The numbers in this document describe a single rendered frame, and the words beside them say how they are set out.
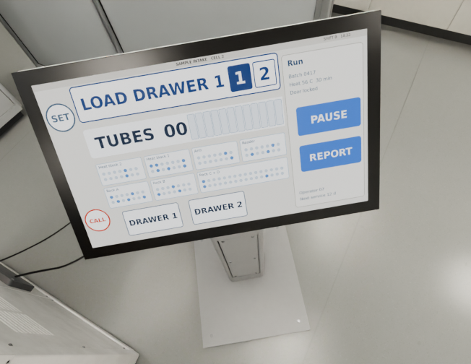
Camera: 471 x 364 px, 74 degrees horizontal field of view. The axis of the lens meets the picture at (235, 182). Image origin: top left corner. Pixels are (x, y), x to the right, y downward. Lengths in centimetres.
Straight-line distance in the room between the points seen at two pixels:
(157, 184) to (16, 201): 166
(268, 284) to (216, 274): 24
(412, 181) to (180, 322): 133
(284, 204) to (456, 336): 125
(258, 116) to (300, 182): 13
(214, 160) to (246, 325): 105
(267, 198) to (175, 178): 15
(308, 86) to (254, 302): 111
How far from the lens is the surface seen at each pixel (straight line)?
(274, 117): 49
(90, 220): 57
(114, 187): 53
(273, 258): 149
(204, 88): 47
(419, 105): 218
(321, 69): 50
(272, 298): 146
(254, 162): 50
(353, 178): 55
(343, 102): 51
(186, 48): 47
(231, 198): 52
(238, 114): 48
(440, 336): 164
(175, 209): 53
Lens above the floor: 148
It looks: 61 degrees down
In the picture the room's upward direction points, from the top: 9 degrees counter-clockwise
